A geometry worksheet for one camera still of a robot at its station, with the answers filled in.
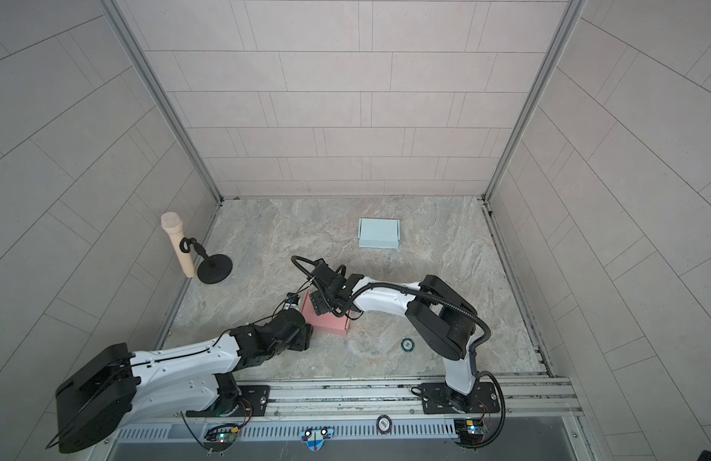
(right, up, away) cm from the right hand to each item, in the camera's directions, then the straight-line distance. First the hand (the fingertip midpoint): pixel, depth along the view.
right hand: (321, 302), depth 87 cm
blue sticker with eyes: (+2, -25, -22) cm, 33 cm away
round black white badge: (+18, -24, -19) cm, 36 cm away
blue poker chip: (+26, -10, -7) cm, 28 cm away
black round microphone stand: (-37, +9, +7) cm, 38 cm away
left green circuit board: (-19, -25, -23) cm, 39 cm away
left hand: (-2, -7, -3) cm, 8 cm away
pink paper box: (+3, -4, -7) cm, 9 cm away
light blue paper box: (+18, +21, +15) cm, 31 cm away
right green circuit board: (+39, -25, -20) cm, 50 cm away
